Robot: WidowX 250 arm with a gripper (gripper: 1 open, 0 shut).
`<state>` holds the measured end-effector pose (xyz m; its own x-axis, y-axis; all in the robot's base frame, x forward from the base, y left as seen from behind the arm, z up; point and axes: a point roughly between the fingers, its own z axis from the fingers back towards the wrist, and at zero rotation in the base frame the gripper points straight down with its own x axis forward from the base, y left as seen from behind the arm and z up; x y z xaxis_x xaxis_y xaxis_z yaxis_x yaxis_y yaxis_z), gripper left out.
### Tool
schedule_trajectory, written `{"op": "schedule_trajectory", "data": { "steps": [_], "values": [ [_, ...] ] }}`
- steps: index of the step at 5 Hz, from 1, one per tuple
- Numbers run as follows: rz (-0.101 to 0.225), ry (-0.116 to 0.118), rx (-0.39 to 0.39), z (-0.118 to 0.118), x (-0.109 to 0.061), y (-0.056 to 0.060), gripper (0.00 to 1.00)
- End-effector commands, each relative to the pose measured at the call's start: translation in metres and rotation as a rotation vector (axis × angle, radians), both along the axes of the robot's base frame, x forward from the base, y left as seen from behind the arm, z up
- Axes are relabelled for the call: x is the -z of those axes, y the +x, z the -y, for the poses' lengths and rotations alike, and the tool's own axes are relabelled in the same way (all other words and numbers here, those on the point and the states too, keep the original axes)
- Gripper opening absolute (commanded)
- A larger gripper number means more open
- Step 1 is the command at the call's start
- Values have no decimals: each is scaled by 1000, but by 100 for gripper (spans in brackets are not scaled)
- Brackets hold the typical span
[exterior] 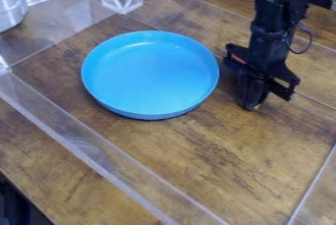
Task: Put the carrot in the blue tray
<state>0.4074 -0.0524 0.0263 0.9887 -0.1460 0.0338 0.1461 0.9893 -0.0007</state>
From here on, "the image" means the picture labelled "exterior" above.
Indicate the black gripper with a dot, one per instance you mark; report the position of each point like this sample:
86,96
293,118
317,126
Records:
260,67

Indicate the blue round tray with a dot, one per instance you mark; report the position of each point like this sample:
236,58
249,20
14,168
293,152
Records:
150,74

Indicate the clear acrylic enclosure panel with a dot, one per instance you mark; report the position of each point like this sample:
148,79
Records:
161,199

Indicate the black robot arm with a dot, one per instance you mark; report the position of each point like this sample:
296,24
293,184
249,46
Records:
280,14

